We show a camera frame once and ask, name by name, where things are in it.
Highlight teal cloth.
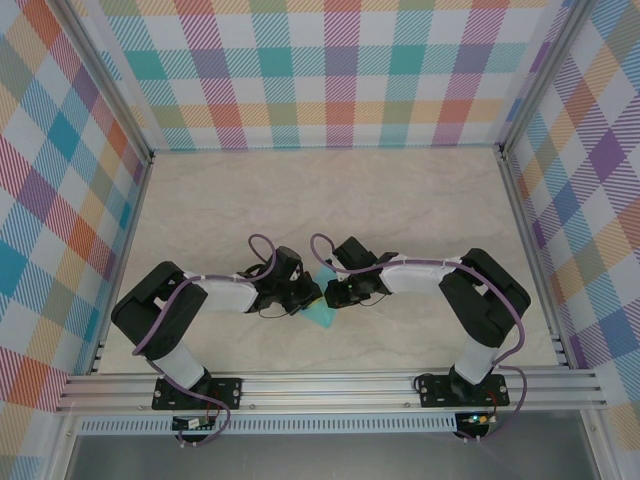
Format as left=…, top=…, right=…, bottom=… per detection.
left=299, top=264, right=337, bottom=330

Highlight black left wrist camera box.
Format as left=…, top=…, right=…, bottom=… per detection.
left=272, top=245, right=304, bottom=282

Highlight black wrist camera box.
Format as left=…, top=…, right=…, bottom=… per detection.
left=329, top=236, right=380, bottom=275
left=272, top=245, right=304, bottom=282

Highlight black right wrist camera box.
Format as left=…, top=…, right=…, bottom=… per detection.
left=329, top=236, right=380, bottom=275

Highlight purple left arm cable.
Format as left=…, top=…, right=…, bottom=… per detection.
left=130, top=233, right=281, bottom=449

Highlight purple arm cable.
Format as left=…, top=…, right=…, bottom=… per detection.
left=309, top=232, right=529, bottom=444
left=130, top=233, right=281, bottom=449

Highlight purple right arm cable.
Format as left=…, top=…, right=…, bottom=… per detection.
left=309, top=232, right=529, bottom=444

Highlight long aluminium mounting rail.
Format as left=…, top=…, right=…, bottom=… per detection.
left=54, top=372, right=609, bottom=414

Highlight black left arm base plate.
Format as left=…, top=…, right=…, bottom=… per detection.
left=151, top=377, right=244, bottom=411

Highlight slotted grey cable duct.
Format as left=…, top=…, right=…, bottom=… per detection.
left=74, top=413, right=461, bottom=435

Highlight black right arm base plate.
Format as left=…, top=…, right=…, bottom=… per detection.
left=417, top=373, right=511, bottom=409

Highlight aluminium table side rail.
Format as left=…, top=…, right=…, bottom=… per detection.
left=87, top=154, right=154, bottom=376
left=497, top=147, right=574, bottom=369

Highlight aluminium frame post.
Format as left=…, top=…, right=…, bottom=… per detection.
left=54, top=0, right=154, bottom=162
left=498, top=0, right=594, bottom=154

